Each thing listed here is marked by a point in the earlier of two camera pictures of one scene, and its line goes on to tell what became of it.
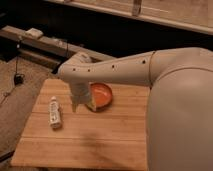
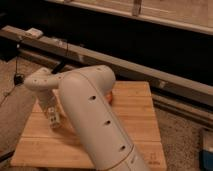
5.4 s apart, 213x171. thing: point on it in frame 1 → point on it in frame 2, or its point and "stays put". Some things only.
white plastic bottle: [55, 115] stays put
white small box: [35, 33] stays put
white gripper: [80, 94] → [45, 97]
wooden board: [113, 139] stays put
